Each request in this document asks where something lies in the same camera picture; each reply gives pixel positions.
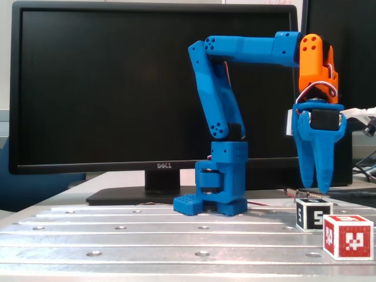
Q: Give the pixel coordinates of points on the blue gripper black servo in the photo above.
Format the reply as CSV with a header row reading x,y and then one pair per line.
x,y
321,118

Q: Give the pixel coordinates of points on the black cube with white markers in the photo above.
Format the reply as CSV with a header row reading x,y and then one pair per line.
x,y
315,217

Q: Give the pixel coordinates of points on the blue and orange robot arm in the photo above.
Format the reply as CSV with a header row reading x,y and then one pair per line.
x,y
252,48

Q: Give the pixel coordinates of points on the red cube with white markers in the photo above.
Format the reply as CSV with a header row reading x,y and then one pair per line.
x,y
354,239

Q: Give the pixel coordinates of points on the small circuit board with pins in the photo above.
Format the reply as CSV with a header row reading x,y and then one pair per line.
x,y
308,194

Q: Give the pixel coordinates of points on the black flat mat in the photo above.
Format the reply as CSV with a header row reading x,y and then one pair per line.
x,y
358,202

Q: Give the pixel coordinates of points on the black unbranded monitor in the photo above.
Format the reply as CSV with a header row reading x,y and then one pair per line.
x,y
358,44

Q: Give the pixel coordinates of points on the white paper with red writing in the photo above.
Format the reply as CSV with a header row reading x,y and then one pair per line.
x,y
249,1

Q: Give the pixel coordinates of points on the black Dell monitor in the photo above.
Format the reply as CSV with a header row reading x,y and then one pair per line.
x,y
88,88

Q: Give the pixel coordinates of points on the blue chair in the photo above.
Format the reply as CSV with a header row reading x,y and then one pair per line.
x,y
29,191

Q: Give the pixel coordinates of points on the camera board on white mount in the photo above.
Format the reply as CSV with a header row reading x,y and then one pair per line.
x,y
359,112

